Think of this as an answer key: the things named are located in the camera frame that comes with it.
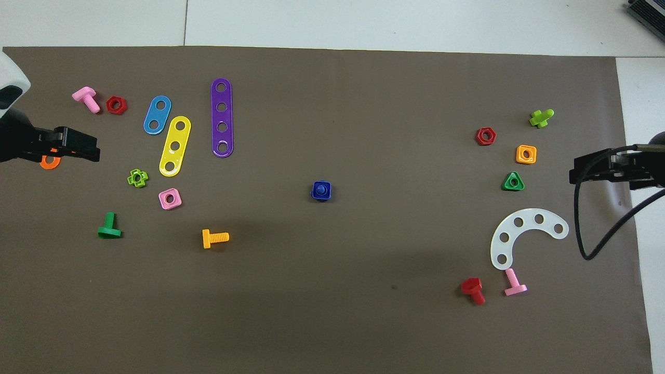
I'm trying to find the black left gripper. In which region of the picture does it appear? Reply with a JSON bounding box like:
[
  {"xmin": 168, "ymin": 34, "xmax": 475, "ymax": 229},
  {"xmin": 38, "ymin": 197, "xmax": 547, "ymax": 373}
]
[{"xmin": 0, "ymin": 106, "xmax": 101, "ymax": 163}]

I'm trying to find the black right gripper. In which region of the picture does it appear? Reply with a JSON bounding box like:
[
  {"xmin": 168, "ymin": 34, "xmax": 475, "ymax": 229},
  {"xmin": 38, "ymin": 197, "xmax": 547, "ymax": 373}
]
[{"xmin": 569, "ymin": 130, "xmax": 665, "ymax": 191}]

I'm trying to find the orange heart-shaped plastic plate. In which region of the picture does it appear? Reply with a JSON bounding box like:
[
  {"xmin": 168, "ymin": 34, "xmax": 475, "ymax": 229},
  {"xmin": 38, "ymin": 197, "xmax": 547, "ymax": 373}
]
[{"xmin": 40, "ymin": 148, "xmax": 76, "ymax": 170}]

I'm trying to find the pink plastic bolt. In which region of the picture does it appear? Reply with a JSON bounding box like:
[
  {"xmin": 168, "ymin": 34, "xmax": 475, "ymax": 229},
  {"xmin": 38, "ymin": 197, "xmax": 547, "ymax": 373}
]
[
  {"xmin": 503, "ymin": 268, "xmax": 528, "ymax": 297},
  {"xmin": 72, "ymin": 86, "xmax": 101, "ymax": 114}
]

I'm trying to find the light green cross bolt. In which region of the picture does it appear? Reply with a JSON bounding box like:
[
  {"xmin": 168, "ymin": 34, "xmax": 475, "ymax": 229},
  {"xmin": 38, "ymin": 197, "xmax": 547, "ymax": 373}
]
[{"xmin": 529, "ymin": 109, "xmax": 555, "ymax": 129}]

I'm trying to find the dark green plastic bolt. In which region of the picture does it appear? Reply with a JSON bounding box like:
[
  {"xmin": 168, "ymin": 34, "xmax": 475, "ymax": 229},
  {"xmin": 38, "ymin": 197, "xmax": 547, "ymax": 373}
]
[{"xmin": 97, "ymin": 212, "xmax": 123, "ymax": 239}]

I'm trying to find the blue two-hole plastic strip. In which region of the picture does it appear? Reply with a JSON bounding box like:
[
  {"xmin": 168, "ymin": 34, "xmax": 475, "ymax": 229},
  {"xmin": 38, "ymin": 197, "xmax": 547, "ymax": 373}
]
[{"xmin": 143, "ymin": 95, "xmax": 172, "ymax": 136}]

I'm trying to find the white curved five-hole strip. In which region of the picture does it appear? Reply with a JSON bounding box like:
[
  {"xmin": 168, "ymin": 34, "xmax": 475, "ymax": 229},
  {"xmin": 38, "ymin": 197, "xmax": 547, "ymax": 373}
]
[{"xmin": 490, "ymin": 208, "xmax": 569, "ymax": 271}]

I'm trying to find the yellow three-hole plastic strip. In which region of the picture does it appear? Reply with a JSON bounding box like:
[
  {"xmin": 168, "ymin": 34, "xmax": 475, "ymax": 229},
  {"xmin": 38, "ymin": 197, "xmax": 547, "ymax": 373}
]
[{"xmin": 158, "ymin": 115, "xmax": 192, "ymax": 178}]

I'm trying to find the pink square plastic nut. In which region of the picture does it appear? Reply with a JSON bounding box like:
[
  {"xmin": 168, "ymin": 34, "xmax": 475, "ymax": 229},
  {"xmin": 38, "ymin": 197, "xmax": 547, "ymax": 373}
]
[{"xmin": 158, "ymin": 188, "xmax": 183, "ymax": 210}]

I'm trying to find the purple four-hole plastic strip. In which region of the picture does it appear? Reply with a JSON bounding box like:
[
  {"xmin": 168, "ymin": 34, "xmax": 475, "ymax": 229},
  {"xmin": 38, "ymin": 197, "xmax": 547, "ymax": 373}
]
[{"xmin": 210, "ymin": 78, "xmax": 234, "ymax": 158}]

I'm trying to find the black ribbed device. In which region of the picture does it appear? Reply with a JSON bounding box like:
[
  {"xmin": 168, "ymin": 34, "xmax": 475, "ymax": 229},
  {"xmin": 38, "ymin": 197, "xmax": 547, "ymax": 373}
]
[{"xmin": 626, "ymin": 0, "xmax": 665, "ymax": 29}]

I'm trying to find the orange plastic bolt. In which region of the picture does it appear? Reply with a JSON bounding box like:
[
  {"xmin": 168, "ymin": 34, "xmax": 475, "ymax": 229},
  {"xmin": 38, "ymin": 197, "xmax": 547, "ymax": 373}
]
[{"xmin": 202, "ymin": 229, "xmax": 230, "ymax": 249}]

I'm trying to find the red plastic bolt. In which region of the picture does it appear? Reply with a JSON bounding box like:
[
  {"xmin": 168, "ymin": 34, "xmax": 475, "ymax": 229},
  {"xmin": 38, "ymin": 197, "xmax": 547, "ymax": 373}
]
[{"xmin": 460, "ymin": 277, "xmax": 486, "ymax": 306}]

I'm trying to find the brown table mat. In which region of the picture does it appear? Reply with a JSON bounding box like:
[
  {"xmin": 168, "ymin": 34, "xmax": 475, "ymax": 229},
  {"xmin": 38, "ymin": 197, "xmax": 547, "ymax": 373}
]
[{"xmin": 0, "ymin": 46, "xmax": 654, "ymax": 374}]

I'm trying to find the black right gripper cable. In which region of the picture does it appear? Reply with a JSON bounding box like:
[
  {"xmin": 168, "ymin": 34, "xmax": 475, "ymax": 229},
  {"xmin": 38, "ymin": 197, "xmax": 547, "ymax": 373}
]
[{"xmin": 573, "ymin": 147, "xmax": 665, "ymax": 261}]

